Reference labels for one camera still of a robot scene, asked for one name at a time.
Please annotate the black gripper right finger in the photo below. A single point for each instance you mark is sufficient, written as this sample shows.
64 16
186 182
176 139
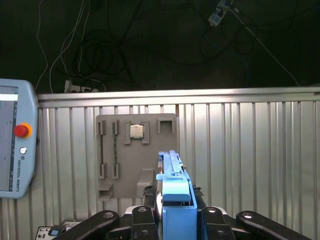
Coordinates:
215 225

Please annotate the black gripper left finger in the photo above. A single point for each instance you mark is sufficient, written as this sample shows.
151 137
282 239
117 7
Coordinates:
140 225

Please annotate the hard disk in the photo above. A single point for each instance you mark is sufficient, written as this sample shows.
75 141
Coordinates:
178 220

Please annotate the grey parts rack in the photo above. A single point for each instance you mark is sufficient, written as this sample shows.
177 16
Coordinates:
135 160

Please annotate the black blue slot latch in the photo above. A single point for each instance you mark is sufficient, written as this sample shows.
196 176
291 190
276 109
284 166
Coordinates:
55 232

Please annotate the silver CPU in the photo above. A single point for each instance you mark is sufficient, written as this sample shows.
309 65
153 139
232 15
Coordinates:
137 130

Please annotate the pale blue teach pendant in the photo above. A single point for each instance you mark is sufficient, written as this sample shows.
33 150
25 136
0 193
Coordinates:
25 112

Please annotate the white blue power strip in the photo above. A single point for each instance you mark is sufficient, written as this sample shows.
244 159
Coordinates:
216 16

